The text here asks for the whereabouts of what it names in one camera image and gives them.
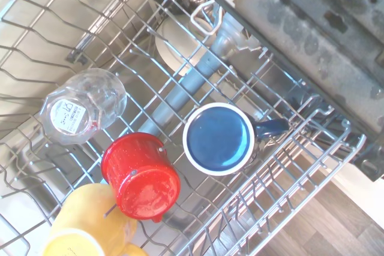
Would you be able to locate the grey wire dishwasher rack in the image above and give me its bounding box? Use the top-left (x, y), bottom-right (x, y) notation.
top-left (0, 0), bottom-right (367, 256)

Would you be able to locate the yellow ceramic mug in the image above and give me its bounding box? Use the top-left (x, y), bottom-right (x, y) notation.
top-left (41, 183), bottom-right (148, 256)

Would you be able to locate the blue enamel mug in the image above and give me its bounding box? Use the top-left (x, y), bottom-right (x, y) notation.
top-left (182, 102), bottom-right (290, 177)

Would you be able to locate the clear glass jar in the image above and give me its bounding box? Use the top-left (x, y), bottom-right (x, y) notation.
top-left (38, 68), bottom-right (127, 146)

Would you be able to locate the white plastic rack clip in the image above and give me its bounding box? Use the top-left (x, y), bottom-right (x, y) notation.
top-left (190, 0), bottom-right (224, 37)

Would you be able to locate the red speckled enamel mug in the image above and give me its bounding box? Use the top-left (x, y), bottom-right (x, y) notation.
top-left (100, 132), bottom-right (182, 224)

